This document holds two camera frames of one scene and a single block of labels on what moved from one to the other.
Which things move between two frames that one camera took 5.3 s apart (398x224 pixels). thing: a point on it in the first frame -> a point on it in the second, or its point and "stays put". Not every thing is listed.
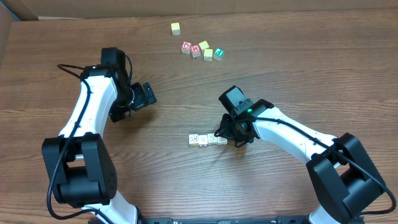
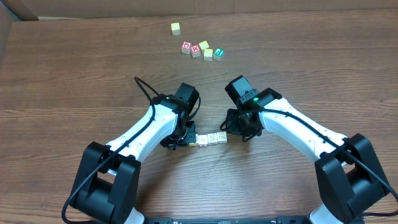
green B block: (221, 140) stays put
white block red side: (212, 139) stays put
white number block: (203, 140) stays put
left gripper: (142, 99) -> (189, 135)
